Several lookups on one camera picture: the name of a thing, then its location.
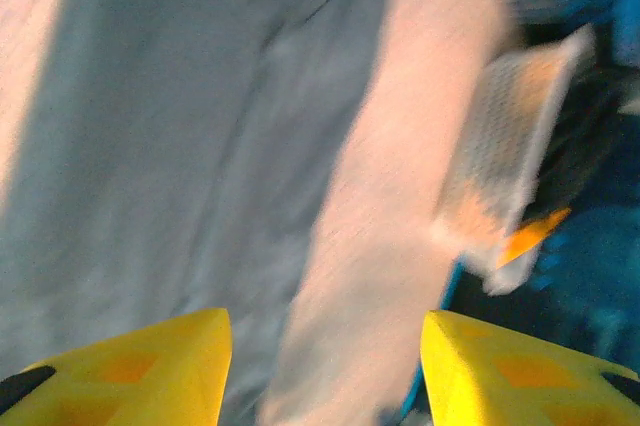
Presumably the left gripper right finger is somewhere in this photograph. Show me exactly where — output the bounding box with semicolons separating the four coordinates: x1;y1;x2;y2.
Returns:
420;309;640;426

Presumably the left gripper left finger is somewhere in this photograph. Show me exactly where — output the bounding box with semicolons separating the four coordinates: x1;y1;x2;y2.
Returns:
0;307;234;426

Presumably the grey t-shirt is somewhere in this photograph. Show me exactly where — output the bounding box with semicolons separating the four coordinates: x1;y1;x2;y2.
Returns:
0;0;416;426

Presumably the orange fabric piece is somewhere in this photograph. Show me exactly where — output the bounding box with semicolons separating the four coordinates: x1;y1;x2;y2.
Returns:
494;207;572;270

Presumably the white perforated plastic basket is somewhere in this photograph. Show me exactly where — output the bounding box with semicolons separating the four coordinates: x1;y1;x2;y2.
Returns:
432;24;597;297

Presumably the black t-shirt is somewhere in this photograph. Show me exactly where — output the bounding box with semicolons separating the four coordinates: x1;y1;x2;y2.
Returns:
519;63;640;227

